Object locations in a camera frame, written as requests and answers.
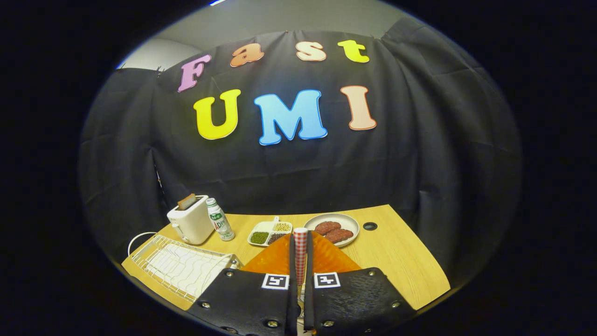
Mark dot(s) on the plastic bottle green label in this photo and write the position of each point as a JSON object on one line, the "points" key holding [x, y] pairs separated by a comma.
{"points": [[219, 221]]}

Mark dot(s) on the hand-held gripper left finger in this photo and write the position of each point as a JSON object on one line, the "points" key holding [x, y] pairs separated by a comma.
{"points": [[252, 303]]}

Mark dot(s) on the brown meat patty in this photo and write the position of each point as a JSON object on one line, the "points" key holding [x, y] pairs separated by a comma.
{"points": [[326, 227], [340, 235]]}

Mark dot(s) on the black backdrop cloth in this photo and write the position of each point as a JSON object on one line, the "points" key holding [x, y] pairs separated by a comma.
{"points": [[419, 163]]}

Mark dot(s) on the brown toast slice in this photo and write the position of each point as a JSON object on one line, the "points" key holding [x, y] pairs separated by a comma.
{"points": [[186, 201]]}

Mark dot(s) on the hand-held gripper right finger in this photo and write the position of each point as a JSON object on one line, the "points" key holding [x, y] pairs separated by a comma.
{"points": [[354, 298]]}

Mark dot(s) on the cream plate with meat patties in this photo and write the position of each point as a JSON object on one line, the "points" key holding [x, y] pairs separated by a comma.
{"points": [[347, 221]]}

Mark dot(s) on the white toaster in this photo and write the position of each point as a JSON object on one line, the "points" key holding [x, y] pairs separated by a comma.
{"points": [[193, 226]]}

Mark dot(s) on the white divided dish with beans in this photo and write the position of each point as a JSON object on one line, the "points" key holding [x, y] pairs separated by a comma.
{"points": [[266, 228]]}

